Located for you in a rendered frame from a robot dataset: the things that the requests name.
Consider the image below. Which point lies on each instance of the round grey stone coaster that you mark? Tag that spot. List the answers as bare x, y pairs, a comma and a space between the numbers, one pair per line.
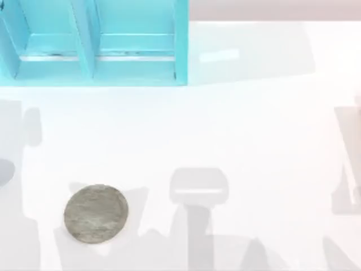
96, 213

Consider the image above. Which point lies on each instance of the light blue rack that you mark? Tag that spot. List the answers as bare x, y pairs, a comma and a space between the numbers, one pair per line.
84, 42

